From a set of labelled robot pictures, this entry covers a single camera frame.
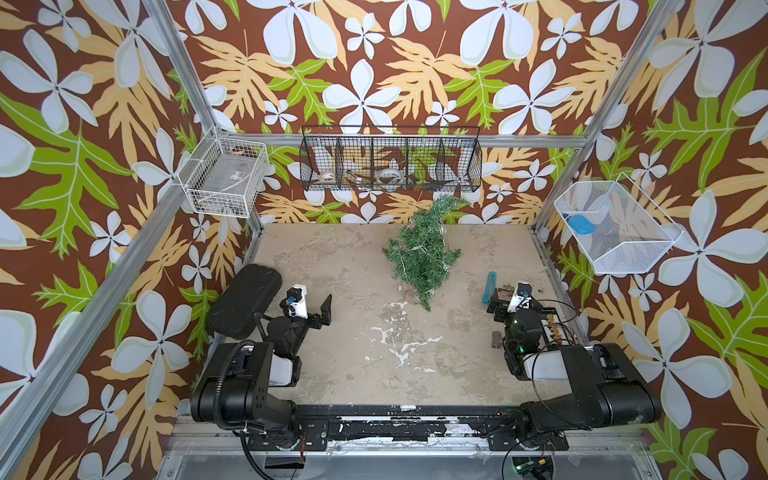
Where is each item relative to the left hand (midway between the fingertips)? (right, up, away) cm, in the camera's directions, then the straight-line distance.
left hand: (315, 290), depth 88 cm
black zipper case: (-24, -1, +8) cm, 25 cm away
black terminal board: (+73, -13, +3) cm, 74 cm away
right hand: (+59, -1, +2) cm, 59 cm away
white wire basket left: (-26, +34, -1) cm, 43 cm away
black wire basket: (+23, +43, +11) cm, 50 cm away
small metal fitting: (+55, -15, 0) cm, 57 cm away
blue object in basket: (+79, +20, -1) cm, 81 cm away
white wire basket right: (+86, +17, -10) cm, 89 cm away
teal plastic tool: (+58, -1, +14) cm, 59 cm away
